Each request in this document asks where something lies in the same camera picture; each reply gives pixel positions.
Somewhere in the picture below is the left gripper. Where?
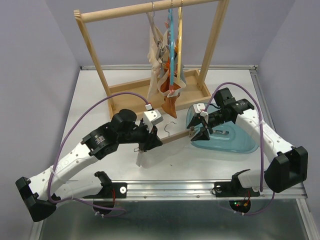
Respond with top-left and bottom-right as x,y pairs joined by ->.
118,119 -> 163,152

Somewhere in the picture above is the white underwear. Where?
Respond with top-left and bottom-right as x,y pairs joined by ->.
135,150 -> 158,169

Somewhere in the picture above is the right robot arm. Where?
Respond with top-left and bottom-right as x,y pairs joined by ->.
187,87 -> 308,195

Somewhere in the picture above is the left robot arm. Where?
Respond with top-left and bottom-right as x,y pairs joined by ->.
15,109 -> 163,222

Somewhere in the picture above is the orange and cream underwear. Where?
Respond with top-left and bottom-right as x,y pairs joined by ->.
157,46 -> 187,119

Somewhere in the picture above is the beige cotton underwear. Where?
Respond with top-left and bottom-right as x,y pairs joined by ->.
147,29 -> 162,102

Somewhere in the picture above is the blue plastic hanger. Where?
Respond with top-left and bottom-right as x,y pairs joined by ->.
167,8 -> 175,93

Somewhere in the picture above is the yellow plastic hanger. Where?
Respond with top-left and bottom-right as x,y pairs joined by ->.
177,7 -> 183,80

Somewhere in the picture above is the teal plastic bin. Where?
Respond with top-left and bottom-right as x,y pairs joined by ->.
185,102 -> 258,154

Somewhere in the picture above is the wooden clothes rack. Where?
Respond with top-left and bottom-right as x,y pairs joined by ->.
73,0 -> 229,113

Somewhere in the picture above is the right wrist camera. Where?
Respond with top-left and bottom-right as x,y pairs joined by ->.
192,103 -> 209,122

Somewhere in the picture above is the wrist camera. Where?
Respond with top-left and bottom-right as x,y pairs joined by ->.
192,103 -> 209,122
142,103 -> 164,133

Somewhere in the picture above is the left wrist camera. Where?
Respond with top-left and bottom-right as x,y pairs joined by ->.
142,103 -> 164,133

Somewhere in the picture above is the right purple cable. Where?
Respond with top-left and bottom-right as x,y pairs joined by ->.
204,82 -> 276,216

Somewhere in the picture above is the aluminium mounting rail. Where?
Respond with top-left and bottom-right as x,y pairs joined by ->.
39,177 -> 308,201

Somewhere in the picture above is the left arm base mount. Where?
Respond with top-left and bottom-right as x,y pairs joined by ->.
94,171 -> 128,199

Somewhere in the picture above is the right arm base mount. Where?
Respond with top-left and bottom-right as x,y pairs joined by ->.
211,169 -> 260,198

